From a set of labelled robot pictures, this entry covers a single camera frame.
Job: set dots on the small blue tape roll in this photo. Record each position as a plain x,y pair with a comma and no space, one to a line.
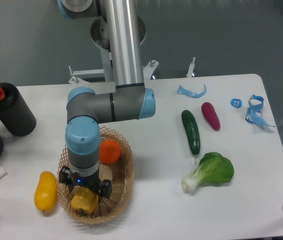
236,103

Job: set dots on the yellow bell pepper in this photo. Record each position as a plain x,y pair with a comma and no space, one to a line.
84,201

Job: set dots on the green cucumber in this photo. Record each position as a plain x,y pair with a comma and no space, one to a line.
192,133

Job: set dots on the blue tangled tape strip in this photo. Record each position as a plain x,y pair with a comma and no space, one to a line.
254,112

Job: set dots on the yellow mango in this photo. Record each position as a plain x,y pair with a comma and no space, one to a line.
46,193

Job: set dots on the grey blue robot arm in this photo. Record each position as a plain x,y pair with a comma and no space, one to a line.
86,110

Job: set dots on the green bok choy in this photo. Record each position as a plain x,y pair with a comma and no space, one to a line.
213,169

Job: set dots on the woven wicker basket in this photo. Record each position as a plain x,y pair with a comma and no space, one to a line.
122,185

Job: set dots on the purple sweet potato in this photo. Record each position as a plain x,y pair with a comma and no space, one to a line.
210,115

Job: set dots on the blue curved tape strip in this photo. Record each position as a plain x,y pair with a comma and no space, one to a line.
191,94

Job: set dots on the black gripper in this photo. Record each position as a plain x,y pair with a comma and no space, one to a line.
103,189

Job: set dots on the white steamed bun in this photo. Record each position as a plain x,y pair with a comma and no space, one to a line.
105,172

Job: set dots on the black cylindrical vase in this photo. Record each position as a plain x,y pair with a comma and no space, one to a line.
15,114

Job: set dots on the orange fruit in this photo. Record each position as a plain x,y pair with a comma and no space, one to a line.
109,151

